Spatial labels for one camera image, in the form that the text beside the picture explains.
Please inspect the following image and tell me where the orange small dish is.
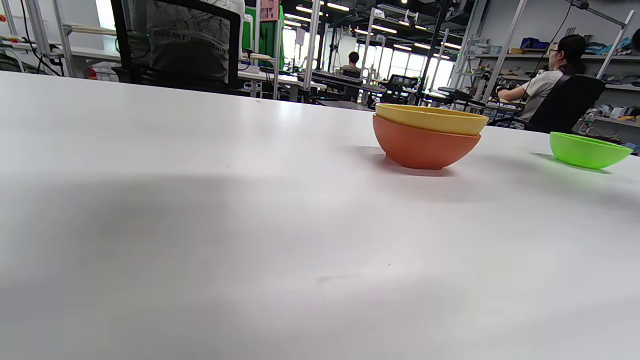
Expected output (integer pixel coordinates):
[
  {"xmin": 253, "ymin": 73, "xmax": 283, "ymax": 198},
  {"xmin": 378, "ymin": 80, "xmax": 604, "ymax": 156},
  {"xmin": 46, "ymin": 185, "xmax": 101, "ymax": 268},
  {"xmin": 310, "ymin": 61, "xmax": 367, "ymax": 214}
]
[{"xmin": 372, "ymin": 114, "xmax": 482, "ymax": 171}]

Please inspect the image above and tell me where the yellow small dish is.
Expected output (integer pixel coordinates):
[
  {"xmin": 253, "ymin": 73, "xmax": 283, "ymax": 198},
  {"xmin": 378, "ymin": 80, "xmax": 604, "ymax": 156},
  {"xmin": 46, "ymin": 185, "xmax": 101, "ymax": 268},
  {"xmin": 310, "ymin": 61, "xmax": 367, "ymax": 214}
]
[{"xmin": 375, "ymin": 103, "xmax": 490, "ymax": 137}]

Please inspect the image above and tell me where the green small dish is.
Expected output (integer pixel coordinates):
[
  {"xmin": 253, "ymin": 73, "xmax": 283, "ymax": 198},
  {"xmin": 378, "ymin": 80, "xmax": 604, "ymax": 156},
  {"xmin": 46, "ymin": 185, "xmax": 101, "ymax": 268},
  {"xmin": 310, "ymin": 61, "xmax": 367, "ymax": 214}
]
[{"xmin": 549, "ymin": 131, "xmax": 634, "ymax": 170}]

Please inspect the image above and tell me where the green screen board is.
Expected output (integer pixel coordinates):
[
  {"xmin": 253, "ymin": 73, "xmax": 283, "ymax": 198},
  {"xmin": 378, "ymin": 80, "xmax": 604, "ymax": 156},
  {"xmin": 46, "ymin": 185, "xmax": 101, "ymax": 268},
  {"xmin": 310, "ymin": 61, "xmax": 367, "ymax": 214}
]
[{"xmin": 242, "ymin": 5, "xmax": 286, "ymax": 71}]

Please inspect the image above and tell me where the grey printed shirt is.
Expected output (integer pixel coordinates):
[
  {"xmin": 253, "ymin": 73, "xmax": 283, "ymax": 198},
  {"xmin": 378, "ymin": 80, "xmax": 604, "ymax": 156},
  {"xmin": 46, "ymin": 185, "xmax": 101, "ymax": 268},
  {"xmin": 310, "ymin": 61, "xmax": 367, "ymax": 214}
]
[{"xmin": 145, "ymin": 0, "xmax": 246, "ymax": 83}]

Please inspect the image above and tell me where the grey mesh office chair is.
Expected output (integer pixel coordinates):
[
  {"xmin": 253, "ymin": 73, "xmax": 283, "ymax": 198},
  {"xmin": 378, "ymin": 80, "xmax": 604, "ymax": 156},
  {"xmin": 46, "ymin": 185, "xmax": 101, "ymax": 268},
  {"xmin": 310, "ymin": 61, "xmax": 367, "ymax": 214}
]
[{"xmin": 110, "ymin": 0, "xmax": 242, "ymax": 96}]

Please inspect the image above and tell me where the black fabric swivel chair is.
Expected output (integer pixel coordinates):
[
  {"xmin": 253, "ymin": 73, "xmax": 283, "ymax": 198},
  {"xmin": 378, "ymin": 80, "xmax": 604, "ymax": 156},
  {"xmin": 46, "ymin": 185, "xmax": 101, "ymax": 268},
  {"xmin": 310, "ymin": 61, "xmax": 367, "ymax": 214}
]
[{"xmin": 522, "ymin": 74, "xmax": 607, "ymax": 135}]

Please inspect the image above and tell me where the white desk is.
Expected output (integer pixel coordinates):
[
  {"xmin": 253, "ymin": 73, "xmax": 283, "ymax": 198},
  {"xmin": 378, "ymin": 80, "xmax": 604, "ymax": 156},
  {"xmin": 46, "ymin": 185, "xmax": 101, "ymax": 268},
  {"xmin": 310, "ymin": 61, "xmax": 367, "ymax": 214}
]
[{"xmin": 0, "ymin": 40, "xmax": 121, "ymax": 76}]

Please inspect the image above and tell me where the white storage shelving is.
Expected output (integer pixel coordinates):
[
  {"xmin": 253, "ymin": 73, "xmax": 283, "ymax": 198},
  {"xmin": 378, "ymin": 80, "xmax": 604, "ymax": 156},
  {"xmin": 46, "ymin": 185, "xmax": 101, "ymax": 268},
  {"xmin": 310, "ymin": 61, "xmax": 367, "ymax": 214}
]
[{"xmin": 470, "ymin": 35, "xmax": 640, "ymax": 151}]

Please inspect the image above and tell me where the aluminium frame post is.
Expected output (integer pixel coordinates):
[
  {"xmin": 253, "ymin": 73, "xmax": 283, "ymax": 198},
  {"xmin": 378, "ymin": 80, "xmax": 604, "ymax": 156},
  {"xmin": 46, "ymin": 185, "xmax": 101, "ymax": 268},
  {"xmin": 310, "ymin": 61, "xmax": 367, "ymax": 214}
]
[{"xmin": 302, "ymin": 0, "xmax": 321, "ymax": 91}]

